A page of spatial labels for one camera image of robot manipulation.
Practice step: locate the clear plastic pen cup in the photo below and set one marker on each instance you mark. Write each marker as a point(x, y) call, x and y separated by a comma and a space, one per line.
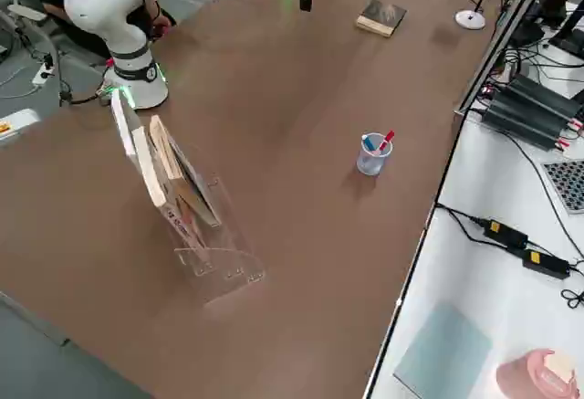
point(372, 164)

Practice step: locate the perforated metal plate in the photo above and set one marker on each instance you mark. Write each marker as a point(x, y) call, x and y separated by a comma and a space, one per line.
point(568, 184)

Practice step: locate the dark book with hand picture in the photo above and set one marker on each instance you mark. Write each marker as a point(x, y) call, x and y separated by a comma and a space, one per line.
point(381, 17)

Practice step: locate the black power adapter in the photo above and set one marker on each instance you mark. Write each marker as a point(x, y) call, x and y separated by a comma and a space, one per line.
point(504, 233)
point(545, 263)

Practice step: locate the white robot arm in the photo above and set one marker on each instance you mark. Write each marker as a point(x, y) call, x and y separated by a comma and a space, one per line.
point(105, 2)

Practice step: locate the black finned power supply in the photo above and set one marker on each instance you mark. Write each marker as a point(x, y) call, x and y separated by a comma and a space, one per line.
point(520, 122)
point(543, 97)

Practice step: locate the circuit board red light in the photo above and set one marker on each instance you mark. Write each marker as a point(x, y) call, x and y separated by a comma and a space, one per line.
point(486, 91)

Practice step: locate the tan paperback book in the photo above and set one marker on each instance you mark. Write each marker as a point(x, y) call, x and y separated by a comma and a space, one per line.
point(162, 143)

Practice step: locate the red-capped marker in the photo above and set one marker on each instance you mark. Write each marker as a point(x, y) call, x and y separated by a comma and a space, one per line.
point(389, 136)

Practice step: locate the blue pen white cap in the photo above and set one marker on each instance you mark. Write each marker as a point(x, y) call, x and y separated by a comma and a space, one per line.
point(370, 142)

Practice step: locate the pink jaw model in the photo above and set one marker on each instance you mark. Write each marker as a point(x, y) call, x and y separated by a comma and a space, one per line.
point(524, 376)

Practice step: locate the white power strip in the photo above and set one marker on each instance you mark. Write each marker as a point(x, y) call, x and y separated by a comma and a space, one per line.
point(43, 75)

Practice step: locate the aluminium frame post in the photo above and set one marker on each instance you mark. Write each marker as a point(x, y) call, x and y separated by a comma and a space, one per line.
point(502, 38)

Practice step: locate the white box yellow label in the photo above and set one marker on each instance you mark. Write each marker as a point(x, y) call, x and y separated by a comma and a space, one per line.
point(16, 125)

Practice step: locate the pale teal glass sheet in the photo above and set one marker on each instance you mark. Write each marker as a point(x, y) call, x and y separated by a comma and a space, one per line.
point(442, 353)

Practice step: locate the black monitor stand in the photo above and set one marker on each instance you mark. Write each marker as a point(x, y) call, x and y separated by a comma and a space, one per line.
point(568, 38)

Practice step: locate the clear acrylic storage rack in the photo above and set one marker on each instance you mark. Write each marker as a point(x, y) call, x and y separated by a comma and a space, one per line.
point(228, 262)

